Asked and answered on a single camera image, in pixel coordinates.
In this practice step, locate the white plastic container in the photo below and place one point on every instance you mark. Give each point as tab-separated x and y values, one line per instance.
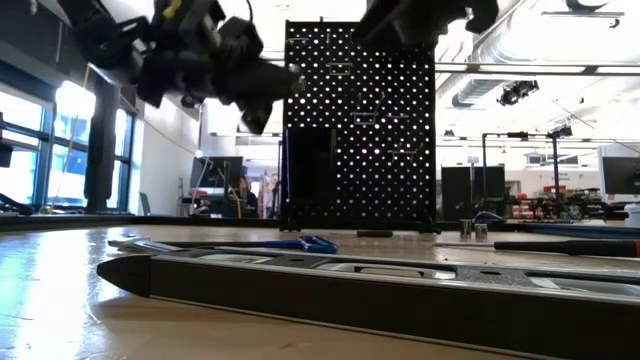
633	216

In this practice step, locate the person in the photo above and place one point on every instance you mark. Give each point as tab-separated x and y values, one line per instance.
250	202

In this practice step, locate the large blue-framed window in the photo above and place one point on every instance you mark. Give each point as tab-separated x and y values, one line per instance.
25	175

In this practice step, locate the chrome socket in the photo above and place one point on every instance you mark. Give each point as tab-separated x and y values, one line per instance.
481	232
466	230

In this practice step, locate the short black screwdriver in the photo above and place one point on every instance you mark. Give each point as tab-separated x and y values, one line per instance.
375	234

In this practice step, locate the black pipe stand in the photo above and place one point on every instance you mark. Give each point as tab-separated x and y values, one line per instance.
555	175

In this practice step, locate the tall black box holder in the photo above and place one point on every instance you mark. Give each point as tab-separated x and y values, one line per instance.
310	165

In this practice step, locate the red storage boxes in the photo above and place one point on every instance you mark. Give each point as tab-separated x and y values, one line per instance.
525	207

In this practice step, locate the straight silver peg hook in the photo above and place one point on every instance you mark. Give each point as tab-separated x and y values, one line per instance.
398	116

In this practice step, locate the yellow label tag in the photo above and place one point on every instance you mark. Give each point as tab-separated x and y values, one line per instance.
172	10

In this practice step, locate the silver double prong hook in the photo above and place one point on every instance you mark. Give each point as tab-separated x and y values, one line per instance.
402	151

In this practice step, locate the black aluminium rig frame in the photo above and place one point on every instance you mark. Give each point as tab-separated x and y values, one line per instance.
150	220

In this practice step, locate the small black camera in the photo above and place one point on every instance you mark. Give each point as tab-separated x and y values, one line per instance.
560	132

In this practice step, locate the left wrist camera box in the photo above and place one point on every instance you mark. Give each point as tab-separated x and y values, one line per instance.
200	15

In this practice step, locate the short silver peg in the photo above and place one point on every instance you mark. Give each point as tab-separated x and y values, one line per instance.
327	37

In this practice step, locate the black slanted strut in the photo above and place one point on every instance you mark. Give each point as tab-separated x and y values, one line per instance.
15	204

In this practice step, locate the black ceiling track fixture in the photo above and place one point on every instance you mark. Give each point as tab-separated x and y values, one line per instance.
585	13

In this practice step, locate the black upright pillar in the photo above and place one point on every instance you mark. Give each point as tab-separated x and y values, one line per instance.
100	165

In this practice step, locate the dark blue bar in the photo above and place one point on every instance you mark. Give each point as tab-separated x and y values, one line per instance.
590	231

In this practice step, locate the silver ventilation duct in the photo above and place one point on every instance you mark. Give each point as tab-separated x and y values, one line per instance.
472	92

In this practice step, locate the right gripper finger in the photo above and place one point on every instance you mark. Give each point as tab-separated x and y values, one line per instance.
385	25

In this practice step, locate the long ceiling light strip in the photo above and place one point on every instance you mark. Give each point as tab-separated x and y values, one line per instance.
500	69
617	70

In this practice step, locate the black computer monitor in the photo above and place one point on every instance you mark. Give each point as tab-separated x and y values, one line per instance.
622	175
215	172

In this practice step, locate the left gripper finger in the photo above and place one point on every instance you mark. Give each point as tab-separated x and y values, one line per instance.
257	115
270	80

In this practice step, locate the black silver spirit level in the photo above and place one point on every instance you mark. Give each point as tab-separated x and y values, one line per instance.
350	310

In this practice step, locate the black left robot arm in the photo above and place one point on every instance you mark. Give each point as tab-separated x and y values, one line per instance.
105	42

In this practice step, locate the black metal pegboard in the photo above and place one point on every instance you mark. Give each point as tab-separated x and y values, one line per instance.
360	219

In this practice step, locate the large black panel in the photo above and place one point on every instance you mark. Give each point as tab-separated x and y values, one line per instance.
470	192

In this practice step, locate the silver rectangular bracket hook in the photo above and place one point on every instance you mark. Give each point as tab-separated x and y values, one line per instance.
340	63
365	114

